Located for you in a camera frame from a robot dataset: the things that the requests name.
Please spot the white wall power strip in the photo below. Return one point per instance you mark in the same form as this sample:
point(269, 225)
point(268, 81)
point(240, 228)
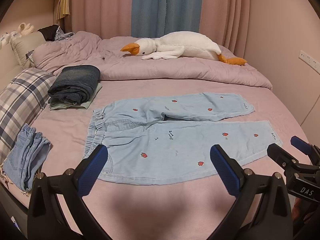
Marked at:
point(315, 65)

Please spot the dark clothes at headboard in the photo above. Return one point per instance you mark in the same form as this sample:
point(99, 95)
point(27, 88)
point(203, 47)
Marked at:
point(54, 33)

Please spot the white goose plush toy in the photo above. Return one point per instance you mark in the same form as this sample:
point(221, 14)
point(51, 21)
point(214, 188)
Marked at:
point(180, 44)

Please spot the beige pillow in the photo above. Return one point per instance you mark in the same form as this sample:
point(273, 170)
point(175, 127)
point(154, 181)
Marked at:
point(21, 46)

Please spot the folded light green garment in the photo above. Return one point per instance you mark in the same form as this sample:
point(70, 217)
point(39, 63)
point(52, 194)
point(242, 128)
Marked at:
point(56, 104)

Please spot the pink curtain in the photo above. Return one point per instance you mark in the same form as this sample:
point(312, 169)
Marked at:
point(223, 21)

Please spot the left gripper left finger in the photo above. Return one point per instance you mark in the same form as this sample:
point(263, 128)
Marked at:
point(46, 219)

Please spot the plaid pillow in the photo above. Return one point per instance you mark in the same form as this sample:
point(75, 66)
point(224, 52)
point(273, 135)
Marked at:
point(21, 101)

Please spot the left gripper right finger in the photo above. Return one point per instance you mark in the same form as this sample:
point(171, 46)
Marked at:
point(261, 209)

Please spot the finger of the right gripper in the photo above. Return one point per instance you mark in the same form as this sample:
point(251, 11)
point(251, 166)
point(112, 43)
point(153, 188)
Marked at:
point(301, 145)
point(281, 157)

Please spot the folded light denim pants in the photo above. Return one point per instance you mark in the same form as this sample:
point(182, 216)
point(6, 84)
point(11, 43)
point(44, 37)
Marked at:
point(27, 156)

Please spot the light blue strawberry pants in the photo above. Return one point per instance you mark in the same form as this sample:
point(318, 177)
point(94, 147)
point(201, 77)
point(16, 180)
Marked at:
point(164, 140)

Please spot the small white plush toy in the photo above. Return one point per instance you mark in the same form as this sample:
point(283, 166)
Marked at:
point(22, 30)

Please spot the pink duvet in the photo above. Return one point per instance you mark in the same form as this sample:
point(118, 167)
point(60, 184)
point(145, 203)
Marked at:
point(86, 48)

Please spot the folded dark blue jeans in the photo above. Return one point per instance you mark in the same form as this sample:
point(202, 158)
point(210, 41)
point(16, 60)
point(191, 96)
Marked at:
point(75, 84)

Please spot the blue curtain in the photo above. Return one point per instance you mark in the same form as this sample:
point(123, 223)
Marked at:
point(155, 18)

